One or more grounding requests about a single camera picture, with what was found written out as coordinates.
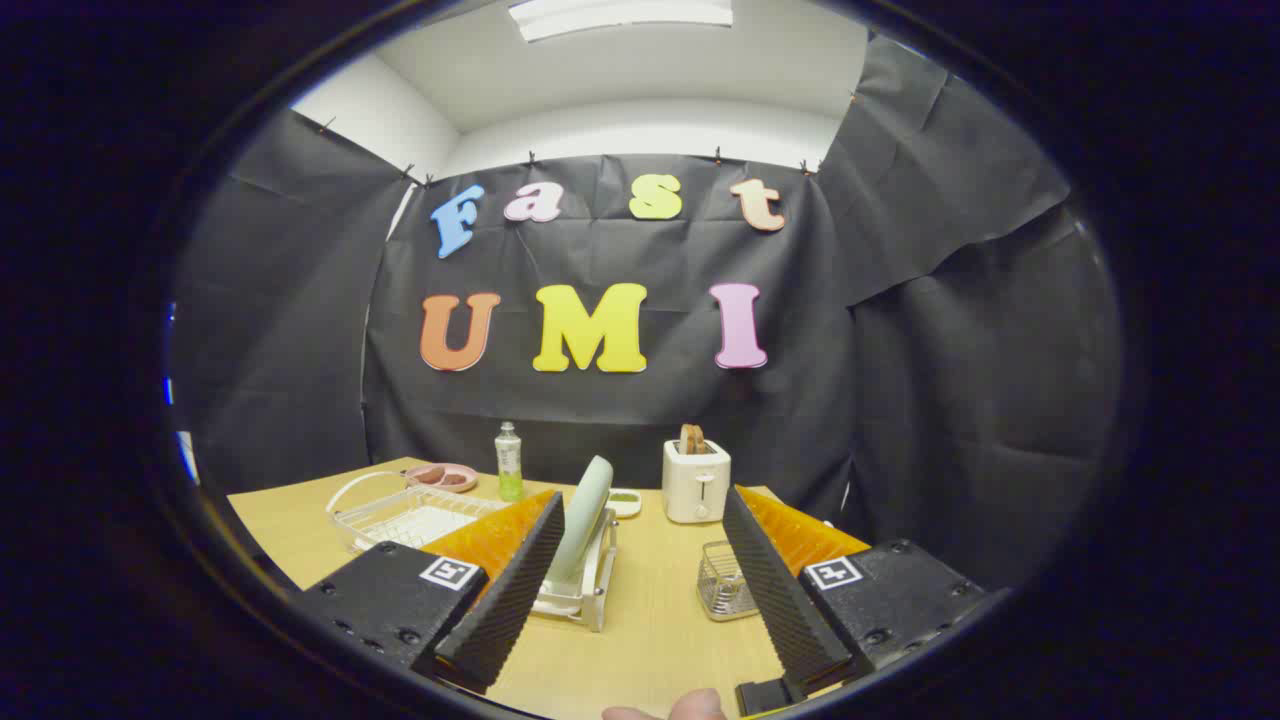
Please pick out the brown bread slice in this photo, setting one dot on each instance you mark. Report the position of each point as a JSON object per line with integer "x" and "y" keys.
{"x": 692, "y": 440}

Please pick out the small white dish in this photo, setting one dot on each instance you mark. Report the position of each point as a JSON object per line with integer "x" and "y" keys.
{"x": 625, "y": 502}

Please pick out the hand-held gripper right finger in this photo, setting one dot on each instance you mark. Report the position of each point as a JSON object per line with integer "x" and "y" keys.
{"x": 780, "y": 600}

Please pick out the pale green plate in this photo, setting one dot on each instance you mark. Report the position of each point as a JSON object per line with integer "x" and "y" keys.
{"x": 585, "y": 510}

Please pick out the bright computer screen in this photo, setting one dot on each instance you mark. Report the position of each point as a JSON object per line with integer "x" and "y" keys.
{"x": 187, "y": 455}

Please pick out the ceiling light panel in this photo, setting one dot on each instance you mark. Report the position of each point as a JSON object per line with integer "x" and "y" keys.
{"x": 620, "y": 14}

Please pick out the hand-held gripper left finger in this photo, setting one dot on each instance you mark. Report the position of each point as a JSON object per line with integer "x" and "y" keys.
{"x": 505, "y": 600}

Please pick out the clear bottle green liquid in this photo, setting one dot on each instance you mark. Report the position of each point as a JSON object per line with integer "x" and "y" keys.
{"x": 509, "y": 465}

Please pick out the white toaster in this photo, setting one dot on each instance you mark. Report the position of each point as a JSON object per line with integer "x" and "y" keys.
{"x": 695, "y": 490}

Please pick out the pink plate with food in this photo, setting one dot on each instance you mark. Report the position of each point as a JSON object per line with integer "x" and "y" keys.
{"x": 445, "y": 478}

